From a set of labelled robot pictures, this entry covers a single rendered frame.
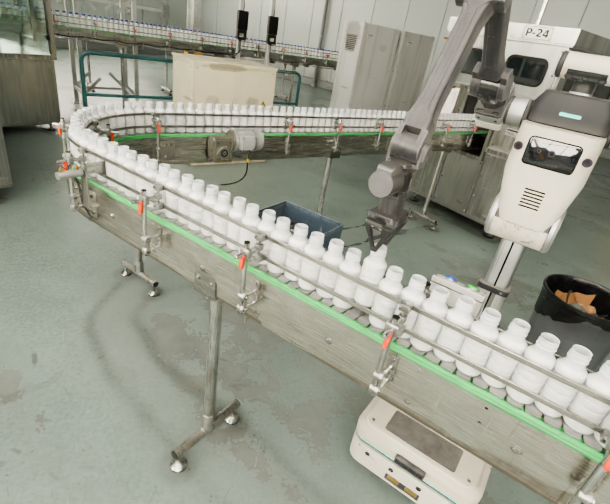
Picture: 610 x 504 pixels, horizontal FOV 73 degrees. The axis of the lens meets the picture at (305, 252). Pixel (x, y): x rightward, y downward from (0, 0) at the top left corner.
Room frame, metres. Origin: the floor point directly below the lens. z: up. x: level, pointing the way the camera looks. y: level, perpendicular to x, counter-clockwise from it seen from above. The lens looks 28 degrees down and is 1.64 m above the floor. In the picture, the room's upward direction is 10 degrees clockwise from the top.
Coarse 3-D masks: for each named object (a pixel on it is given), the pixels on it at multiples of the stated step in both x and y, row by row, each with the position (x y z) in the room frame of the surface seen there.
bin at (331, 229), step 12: (276, 204) 1.69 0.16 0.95; (288, 204) 1.75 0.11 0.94; (276, 216) 1.70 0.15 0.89; (288, 216) 1.74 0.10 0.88; (300, 216) 1.71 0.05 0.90; (312, 216) 1.68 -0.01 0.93; (324, 216) 1.65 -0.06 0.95; (312, 228) 1.67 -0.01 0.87; (324, 228) 1.64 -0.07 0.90; (336, 228) 1.55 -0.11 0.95; (324, 240) 1.48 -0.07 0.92
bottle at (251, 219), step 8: (248, 208) 1.11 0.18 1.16; (256, 208) 1.11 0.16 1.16; (248, 216) 1.10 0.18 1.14; (256, 216) 1.11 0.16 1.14; (248, 224) 1.09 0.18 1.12; (256, 224) 1.10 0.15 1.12; (240, 232) 1.11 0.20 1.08; (248, 232) 1.09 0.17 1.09; (240, 240) 1.10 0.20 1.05; (248, 240) 1.09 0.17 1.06
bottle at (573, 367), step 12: (576, 348) 0.70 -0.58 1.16; (564, 360) 0.68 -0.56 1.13; (576, 360) 0.67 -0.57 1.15; (588, 360) 0.66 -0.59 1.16; (564, 372) 0.66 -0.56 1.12; (576, 372) 0.66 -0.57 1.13; (552, 384) 0.67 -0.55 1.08; (564, 384) 0.66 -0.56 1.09; (552, 396) 0.66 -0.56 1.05; (564, 396) 0.65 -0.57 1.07; (540, 408) 0.67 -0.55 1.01; (564, 408) 0.65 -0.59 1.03
